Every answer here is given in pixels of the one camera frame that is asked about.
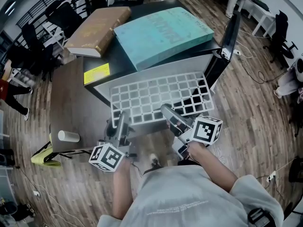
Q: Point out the person's left shoe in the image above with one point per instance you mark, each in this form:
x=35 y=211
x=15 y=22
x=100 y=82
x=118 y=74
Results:
x=155 y=161

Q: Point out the white plastic grid tray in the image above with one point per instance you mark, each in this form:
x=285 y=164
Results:
x=112 y=103

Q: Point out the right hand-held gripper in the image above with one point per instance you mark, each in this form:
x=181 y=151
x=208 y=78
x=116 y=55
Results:
x=206 y=131

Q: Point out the teal hardcover book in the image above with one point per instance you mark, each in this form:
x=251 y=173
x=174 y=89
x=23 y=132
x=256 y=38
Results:
x=161 y=37

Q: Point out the white cylinder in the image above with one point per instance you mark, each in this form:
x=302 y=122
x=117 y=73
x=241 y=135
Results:
x=68 y=136

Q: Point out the wooden desk with white legs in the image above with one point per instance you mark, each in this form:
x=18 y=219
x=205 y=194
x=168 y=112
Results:
x=8 y=70

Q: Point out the black flat device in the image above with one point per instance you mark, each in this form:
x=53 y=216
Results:
x=260 y=5

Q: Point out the black table leg frame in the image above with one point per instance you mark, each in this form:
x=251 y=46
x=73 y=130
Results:
x=68 y=153

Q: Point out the brown hardcover book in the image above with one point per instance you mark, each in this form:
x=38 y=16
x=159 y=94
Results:
x=97 y=29

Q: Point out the black office chair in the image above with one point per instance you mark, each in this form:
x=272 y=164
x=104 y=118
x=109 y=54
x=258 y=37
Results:
x=21 y=55
x=281 y=32
x=64 y=15
x=45 y=55

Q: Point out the black metal railing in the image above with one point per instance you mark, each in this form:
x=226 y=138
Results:
x=42 y=2

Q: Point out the person's right forearm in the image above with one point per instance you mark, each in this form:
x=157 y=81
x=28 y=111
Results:
x=213 y=167

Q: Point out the yellow green plastic object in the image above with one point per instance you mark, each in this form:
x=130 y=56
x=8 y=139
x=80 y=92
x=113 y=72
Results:
x=42 y=158

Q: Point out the person's left forearm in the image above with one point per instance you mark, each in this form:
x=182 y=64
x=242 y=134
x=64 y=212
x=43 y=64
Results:
x=123 y=193

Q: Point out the black and white appliance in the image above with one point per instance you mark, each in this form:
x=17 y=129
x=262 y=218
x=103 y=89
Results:
x=113 y=58

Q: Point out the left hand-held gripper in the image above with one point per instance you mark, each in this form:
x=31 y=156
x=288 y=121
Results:
x=107 y=157

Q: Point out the white power strip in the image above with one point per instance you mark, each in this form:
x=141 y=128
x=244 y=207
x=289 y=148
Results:
x=237 y=52
x=36 y=193
x=271 y=176

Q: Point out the pink checkered cloth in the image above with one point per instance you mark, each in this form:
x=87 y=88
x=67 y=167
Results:
x=300 y=94

